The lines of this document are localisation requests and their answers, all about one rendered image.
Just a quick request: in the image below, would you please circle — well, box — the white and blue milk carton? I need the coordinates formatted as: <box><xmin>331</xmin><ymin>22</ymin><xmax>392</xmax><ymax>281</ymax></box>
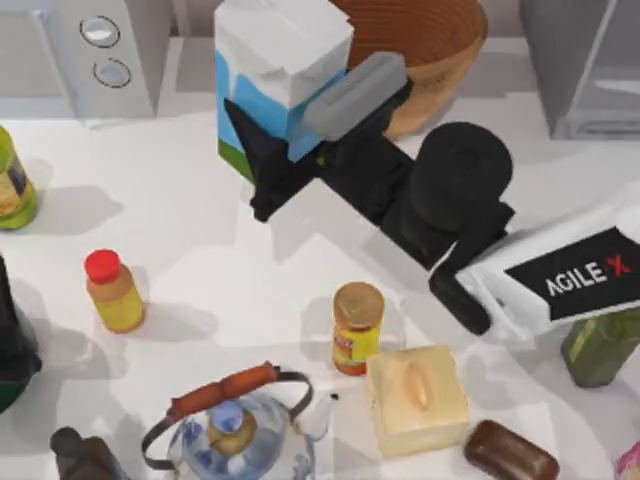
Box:
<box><xmin>214</xmin><ymin>0</ymin><xmax>357</xmax><ymax>184</ymax></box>

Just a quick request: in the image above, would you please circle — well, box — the brown wicker basket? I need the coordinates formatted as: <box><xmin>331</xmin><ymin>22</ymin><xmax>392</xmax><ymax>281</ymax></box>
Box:
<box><xmin>329</xmin><ymin>0</ymin><xmax>489</xmax><ymax>142</ymax></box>

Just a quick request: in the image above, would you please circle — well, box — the yellow can with gold lid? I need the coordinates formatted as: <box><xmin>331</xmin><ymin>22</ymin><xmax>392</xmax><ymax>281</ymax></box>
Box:
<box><xmin>331</xmin><ymin>281</ymin><xmax>387</xmax><ymax>377</ymax></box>

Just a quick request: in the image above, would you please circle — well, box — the round microwave knob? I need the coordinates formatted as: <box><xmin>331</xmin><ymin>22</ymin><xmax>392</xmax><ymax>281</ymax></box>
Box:
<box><xmin>92</xmin><ymin>56</ymin><xmax>133</xmax><ymax>89</ymax></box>
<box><xmin>79</xmin><ymin>15</ymin><xmax>122</xmax><ymax>49</ymax></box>

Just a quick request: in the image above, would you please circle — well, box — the yellow bottle with red cap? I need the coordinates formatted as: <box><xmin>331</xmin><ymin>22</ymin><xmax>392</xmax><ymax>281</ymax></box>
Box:
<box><xmin>84</xmin><ymin>248</ymin><xmax>147</xmax><ymax>333</ymax></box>

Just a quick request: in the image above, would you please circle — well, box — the pale microwave oven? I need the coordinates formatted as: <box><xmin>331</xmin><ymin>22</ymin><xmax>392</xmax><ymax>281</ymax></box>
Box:
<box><xmin>0</xmin><ymin>0</ymin><xmax>174</xmax><ymax>122</ymax></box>

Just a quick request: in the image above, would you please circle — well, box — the cream tissue box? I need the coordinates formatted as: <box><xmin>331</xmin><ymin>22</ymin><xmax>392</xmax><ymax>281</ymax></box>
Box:
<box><xmin>365</xmin><ymin>343</ymin><xmax>471</xmax><ymax>459</ymax></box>

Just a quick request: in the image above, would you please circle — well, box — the grey cabinet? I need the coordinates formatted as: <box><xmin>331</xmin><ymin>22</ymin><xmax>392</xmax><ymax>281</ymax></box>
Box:
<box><xmin>519</xmin><ymin>0</ymin><xmax>640</xmax><ymax>142</ymax></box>

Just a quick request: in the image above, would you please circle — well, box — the green bottle with yellow label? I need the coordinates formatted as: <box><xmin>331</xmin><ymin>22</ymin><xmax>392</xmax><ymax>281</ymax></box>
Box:
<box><xmin>0</xmin><ymin>124</ymin><xmax>40</xmax><ymax>232</ymax></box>

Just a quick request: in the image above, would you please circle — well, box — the olive green bottle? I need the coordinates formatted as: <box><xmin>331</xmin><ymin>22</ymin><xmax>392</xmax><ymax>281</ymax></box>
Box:
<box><xmin>560</xmin><ymin>308</ymin><xmax>640</xmax><ymax>390</ymax></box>

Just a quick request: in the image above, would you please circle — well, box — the black and green bottle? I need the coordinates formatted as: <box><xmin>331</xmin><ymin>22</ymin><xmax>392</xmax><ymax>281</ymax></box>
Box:
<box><xmin>0</xmin><ymin>254</ymin><xmax>44</xmax><ymax>415</ymax></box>

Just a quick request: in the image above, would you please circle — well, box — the dark brown bottle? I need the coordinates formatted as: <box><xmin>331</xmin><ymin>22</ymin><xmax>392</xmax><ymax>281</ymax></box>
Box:
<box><xmin>49</xmin><ymin>425</ymin><xmax>127</xmax><ymax>480</ymax></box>

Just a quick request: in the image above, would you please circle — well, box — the pink packet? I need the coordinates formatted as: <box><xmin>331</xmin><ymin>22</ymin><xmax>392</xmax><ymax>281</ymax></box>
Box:
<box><xmin>616</xmin><ymin>438</ymin><xmax>640</xmax><ymax>480</ymax></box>

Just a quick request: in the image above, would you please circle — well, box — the glass teapot with orange handle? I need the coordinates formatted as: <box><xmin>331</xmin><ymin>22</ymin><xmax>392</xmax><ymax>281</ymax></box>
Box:
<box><xmin>140</xmin><ymin>361</ymin><xmax>339</xmax><ymax>480</ymax></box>

